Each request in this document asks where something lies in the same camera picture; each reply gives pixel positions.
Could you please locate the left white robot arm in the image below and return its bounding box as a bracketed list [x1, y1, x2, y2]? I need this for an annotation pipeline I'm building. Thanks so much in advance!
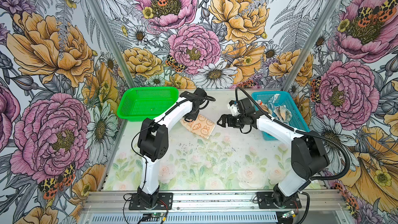
[131, 88, 216, 209]

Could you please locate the aluminium corner post right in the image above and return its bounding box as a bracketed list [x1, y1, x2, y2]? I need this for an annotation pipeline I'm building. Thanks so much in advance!
[281, 0, 341, 91]

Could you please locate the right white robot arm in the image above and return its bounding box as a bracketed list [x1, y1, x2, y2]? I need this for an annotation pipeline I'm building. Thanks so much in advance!
[217, 97, 330, 208]

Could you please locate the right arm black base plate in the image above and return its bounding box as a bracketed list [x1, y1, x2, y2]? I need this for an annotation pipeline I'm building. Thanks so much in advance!
[256, 191, 302, 209]

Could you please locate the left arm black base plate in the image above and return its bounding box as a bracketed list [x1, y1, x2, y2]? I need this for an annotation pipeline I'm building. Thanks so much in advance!
[128, 192, 174, 211]

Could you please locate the aluminium front rail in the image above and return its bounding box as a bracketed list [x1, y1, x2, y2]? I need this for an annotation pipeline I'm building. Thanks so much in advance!
[82, 189, 347, 214]

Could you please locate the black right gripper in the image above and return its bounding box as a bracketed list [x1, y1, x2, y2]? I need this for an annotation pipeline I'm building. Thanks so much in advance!
[217, 113, 246, 130]

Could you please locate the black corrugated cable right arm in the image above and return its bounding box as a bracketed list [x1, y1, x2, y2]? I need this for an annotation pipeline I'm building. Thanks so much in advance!
[234, 86, 351, 181]

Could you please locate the white vented cable duct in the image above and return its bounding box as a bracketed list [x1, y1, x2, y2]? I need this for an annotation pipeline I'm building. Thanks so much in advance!
[86, 212, 278, 224]

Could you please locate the green plastic basket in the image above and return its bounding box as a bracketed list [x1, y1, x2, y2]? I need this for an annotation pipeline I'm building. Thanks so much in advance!
[117, 87, 179, 122]

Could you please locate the teal plastic basket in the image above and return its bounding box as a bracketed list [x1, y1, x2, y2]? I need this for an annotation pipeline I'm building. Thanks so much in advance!
[251, 91, 309, 145]

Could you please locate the small green circuit board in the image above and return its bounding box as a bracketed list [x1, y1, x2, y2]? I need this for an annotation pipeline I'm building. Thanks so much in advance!
[147, 212, 166, 222]

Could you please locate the orange bunny towel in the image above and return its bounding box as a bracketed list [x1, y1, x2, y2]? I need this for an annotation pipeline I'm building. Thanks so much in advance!
[180, 115, 216, 139]

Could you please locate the aluminium corner post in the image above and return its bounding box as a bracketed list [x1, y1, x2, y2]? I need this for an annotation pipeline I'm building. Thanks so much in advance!
[281, 0, 341, 91]
[86, 0, 137, 88]

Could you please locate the aluminium corner post left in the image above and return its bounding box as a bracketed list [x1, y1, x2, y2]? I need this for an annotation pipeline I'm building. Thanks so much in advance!
[86, 0, 137, 88]

